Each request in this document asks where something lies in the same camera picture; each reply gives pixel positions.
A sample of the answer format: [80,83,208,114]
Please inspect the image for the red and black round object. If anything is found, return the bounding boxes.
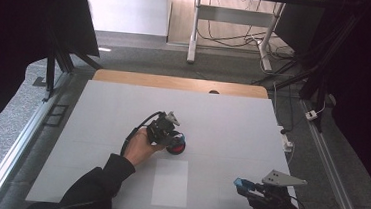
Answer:
[164,131,188,157]

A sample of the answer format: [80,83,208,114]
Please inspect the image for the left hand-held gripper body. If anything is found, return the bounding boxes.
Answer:
[144,109,183,148]

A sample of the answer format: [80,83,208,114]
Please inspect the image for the wooden table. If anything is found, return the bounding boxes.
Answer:
[92,68,270,100]

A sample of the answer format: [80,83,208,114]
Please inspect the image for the black tripod legs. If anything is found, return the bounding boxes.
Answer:
[248,0,366,136]

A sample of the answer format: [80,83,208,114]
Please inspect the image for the person's left hand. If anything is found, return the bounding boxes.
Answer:
[122,126,167,169]

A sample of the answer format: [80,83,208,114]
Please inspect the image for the white power strip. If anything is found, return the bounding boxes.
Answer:
[276,125,296,155]

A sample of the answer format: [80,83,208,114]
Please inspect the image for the black metal stand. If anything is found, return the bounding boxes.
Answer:
[31,22,107,108]

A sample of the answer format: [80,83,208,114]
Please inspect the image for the black curtain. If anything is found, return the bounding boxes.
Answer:
[0,0,104,158]
[309,0,371,207]

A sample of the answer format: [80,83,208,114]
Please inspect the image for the blue plastic block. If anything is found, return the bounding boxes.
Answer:
[233,177,253,192]

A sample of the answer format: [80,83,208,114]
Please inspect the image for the black floor cables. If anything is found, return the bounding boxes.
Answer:
[196,0,300,61]

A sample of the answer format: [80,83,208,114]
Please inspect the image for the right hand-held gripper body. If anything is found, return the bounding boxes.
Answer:
[247,168,309,209]

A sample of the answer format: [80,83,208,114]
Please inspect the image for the small white power adapter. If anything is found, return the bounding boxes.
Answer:
[305,108,320,122]

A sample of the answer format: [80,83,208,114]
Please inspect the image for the white metal desk frame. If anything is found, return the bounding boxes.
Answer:
[186,0,287,73]

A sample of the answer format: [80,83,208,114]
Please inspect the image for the aluminium floor rail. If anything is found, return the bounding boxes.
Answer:
[0,66,74,209]
[291,98,371,209]

